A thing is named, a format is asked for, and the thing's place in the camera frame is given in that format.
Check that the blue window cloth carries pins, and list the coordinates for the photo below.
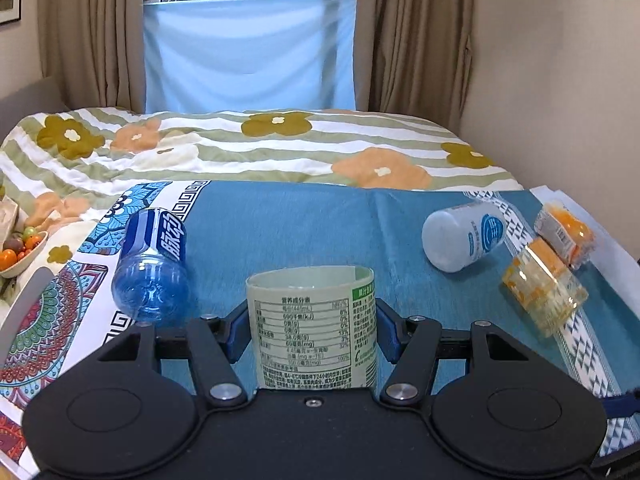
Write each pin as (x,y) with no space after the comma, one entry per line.
(207,56)

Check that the blue patterned tablecloth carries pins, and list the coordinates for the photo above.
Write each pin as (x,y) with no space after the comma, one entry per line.
(87,393)

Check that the white snack packet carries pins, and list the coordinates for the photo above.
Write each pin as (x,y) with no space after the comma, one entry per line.
(8,216)

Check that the clear cup orange label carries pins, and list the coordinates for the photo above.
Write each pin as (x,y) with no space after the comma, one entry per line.
(544,286)

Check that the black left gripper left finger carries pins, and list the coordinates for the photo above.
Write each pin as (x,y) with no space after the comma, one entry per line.
(214,344)

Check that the left beige curtain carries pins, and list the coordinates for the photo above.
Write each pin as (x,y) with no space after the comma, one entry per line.
(93,49)

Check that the grey headboard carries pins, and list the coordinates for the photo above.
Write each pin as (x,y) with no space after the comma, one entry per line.
(42,96)

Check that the beige curtain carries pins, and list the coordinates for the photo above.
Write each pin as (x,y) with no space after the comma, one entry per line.
(93,49)
(414,57)

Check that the small orange label cup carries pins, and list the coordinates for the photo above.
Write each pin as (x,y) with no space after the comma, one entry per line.
(570,238)

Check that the green label clear cup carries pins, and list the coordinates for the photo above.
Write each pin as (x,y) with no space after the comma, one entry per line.
(313,328)

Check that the white plastic cup blue logo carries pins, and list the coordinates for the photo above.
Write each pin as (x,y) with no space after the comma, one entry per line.
(456,237)

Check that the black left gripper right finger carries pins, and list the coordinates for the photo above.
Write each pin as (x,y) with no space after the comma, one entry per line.
(411,345)

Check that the floral striped quilt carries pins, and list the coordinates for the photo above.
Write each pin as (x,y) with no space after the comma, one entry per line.
(63,172)

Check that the bowl of fruit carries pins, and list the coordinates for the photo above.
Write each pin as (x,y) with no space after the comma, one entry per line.
(20,250)

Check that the right beige curtain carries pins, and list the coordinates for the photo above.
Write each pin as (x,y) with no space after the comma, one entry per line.
(414,57)

